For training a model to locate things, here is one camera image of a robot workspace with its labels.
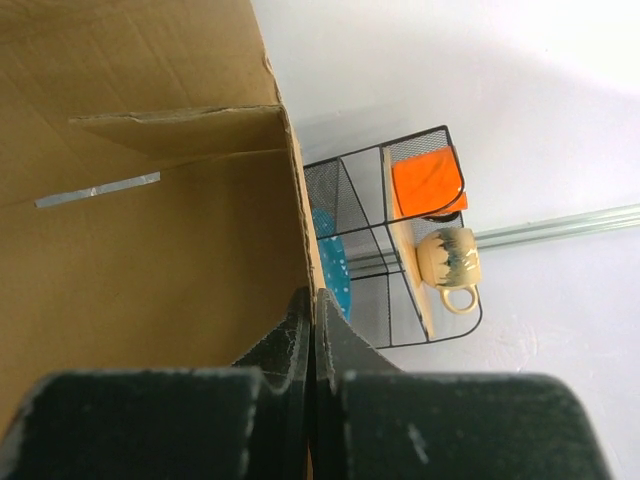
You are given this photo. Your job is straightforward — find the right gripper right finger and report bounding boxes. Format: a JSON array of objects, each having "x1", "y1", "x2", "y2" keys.
[{"x1": 314, "y1": 289, "x2": 611, "y2": 479}]

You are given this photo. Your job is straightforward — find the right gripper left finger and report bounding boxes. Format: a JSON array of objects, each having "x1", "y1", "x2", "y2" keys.
[{"x1": 1, "y1": 288, "x2": 311, "y2": 479}]

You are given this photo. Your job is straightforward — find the brown cardboard box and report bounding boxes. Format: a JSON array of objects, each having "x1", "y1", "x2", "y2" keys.
[{"x1": 1, "y1": 1, "x2": 318, "y2": 441}]

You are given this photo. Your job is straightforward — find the blue polka dot plate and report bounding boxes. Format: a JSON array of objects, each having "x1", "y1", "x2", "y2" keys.
[{"x1": 312, "y1": 208, "x2": 352, "y2": 322}]

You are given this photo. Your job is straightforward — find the beige ceramic mug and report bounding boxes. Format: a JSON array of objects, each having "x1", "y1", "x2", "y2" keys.
[{"x1": 416, "y1": 227, "x2": 483, "y2": 315}]

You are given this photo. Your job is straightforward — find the orange mug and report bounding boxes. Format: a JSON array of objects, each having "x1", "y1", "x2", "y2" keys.
[{"x1": 391, "y1": 146, "x2": 468, "y2": 218}]

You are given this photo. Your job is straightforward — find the black wire wooden shelf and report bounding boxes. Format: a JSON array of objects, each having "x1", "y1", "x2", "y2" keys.
[{"x1": 304, "y1": 125, "x2": 483, "y2": 350}]

